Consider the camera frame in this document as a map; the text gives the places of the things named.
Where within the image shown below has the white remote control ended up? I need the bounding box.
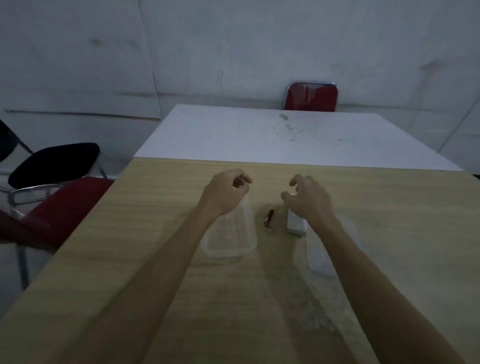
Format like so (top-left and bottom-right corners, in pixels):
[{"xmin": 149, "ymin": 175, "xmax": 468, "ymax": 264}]
[{"xmin": 286, "ymin": 207, "xmax": 310, "ymax": 237}]

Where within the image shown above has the red chair with chrome frame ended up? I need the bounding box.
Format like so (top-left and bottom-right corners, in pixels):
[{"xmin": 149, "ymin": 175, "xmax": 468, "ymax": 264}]
[
  {"xmin": 0, "ymin": 176, "xmax": 116, "ymax": 292},
  {"xmin": 283, "ymin": 81, "xmax": 340, "ymax": 113}
]

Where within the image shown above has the clear plastic lid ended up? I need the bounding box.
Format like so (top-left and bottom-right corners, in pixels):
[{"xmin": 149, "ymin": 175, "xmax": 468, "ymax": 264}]
[{"xmin": 305, "ymin": 217, "xmax": 362, "ymax": 279}]

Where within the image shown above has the black folding chair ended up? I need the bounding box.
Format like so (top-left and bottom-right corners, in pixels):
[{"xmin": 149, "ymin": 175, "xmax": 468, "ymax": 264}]
[{"xmin": 0, "ymin": 119, "xmax": 110, "ymax": 206}]

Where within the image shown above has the white table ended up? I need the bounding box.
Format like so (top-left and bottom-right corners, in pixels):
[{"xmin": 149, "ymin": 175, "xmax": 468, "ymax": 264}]
[{"xmin": 133, "ymin": 104, "xmax": 464, "ymax": 172}]

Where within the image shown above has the person's left forearm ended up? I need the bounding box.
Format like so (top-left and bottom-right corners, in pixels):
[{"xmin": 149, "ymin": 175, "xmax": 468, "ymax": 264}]
[{"xmin": 61, "ymin": 202, "xmax": 228, "ymax": 364}]

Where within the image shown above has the clear plastic container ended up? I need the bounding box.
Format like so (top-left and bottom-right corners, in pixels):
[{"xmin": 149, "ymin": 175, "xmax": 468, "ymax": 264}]
[{"xmin": 199, "ymin": 194, "xmax": 259, "ymax": 260}]

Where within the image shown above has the person's left hand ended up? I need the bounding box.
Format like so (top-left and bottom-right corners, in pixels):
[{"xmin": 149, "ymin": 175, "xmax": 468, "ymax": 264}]
[{"xmin": 197, "ymin": 168, "xmax": 253, "ymax": 219}]

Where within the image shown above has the person's right forearm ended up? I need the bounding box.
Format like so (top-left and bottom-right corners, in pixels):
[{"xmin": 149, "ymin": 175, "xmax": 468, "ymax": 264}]
[{"xmin": 307, "ymin": 212, "xmax": 467, "ymax": 364}]

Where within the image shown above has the person's right hand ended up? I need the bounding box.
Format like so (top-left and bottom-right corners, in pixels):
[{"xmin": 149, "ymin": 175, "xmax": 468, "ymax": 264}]
[{"xmin": 280, "ymin": 173, "xmax": 335, "ymax": 227}]

